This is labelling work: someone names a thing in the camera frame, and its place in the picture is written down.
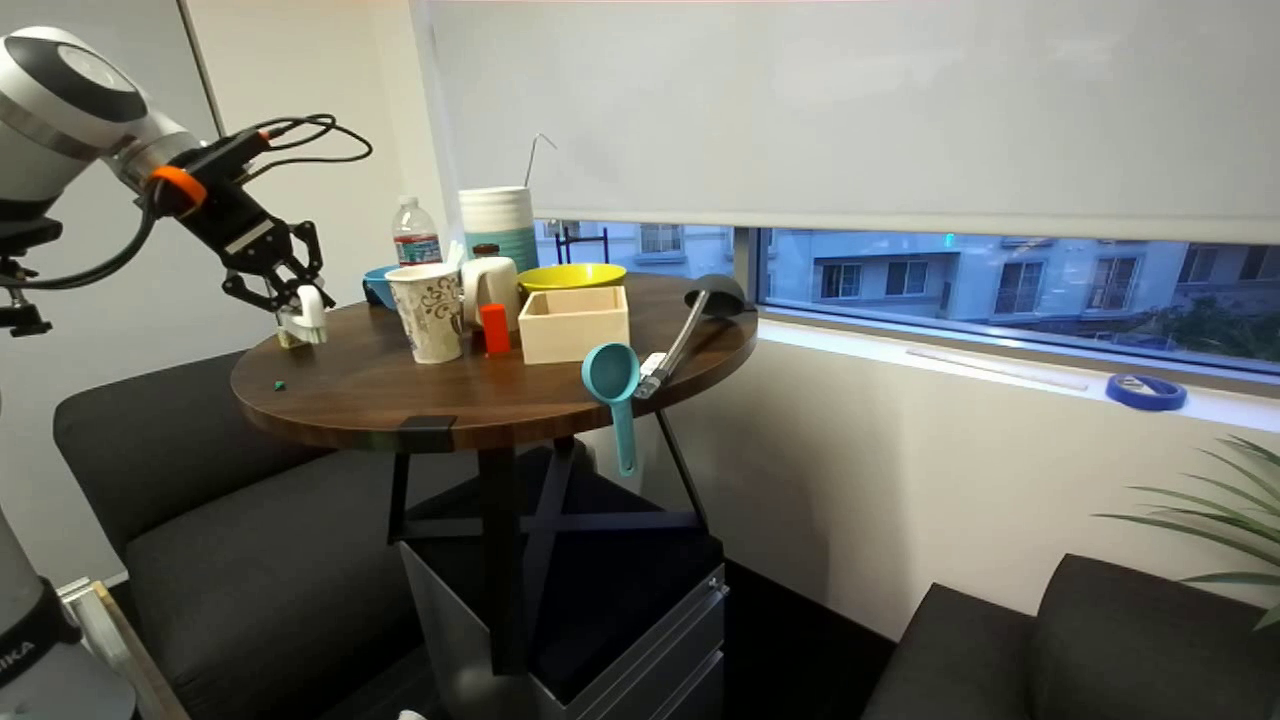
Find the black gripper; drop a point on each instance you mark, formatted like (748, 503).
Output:
(245, 231)

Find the white scrub brush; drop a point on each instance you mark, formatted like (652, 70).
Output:
(306, 321)

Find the white black Franka robot arm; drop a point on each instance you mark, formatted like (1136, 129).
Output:
(61, 113)

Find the blue plastic bowl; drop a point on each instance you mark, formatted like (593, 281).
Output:
(379, 286)

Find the clear plastic water bottle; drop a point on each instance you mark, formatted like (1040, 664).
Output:
(416, 236)

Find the patterned paper cup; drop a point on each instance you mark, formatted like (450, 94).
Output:
(426, 312)

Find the round dark wooden table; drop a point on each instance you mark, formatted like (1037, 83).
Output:
(401, 393)

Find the small orange object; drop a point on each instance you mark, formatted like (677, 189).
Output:
(497, 328)

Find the white and teal cup stack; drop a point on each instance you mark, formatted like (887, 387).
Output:
(497, 223)

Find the yellow bowl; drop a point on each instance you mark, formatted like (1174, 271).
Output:
(574, 278)

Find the dark grey couch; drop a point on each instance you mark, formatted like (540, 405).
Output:
(225, 560)
(1094, 652)

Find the light wooden box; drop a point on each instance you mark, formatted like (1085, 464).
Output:
(574, 328)

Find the teal plastic scoop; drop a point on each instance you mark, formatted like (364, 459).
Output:
(610, 375)

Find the white roller blind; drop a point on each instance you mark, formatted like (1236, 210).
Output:
(865, 106)

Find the glass window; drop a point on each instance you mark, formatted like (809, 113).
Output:
(1002, 286)

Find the blue tape roll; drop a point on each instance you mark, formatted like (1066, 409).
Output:
(1147, 391)

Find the green leafy plant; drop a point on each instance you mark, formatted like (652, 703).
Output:
(1224, 527)

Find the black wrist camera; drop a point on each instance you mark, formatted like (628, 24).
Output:
(240, 147)

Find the white metal frame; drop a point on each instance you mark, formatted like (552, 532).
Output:
(124, 652)

